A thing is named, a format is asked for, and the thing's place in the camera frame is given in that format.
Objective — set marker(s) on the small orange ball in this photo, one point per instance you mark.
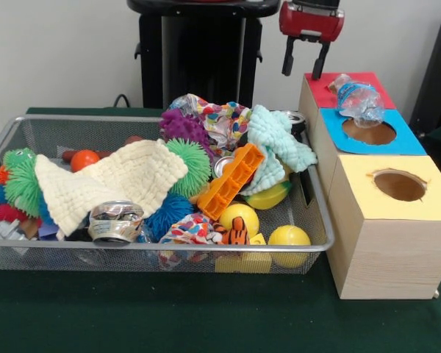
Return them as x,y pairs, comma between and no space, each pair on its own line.
84,160

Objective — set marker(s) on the wooden box with three holes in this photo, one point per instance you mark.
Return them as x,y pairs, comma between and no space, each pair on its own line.
389,253

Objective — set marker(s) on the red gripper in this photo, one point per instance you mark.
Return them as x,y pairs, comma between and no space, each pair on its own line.
312,24

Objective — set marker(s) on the light blue knitted cloth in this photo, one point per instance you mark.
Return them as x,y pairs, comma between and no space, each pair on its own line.
272,139

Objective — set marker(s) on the cream knitted cloth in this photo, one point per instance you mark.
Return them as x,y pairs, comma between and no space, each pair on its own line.
106,180

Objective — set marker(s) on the green spiky caterpillar toy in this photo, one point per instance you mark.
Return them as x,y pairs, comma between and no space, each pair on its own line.
18,180

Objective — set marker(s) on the orange tiger plush toy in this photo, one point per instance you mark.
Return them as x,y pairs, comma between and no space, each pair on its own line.
237,231

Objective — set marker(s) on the green spiky rubber ball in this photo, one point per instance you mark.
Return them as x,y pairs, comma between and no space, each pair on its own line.
191,162

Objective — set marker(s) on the yellow ball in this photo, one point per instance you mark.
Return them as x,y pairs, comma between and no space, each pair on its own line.
237,215
288,239

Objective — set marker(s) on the clear plastic bottle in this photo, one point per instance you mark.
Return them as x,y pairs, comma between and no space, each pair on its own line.
358,99

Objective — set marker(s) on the orange toy building brick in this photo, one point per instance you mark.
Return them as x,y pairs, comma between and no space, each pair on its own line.
231,180

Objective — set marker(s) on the crushed silver can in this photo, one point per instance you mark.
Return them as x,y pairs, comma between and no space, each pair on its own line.
112,224

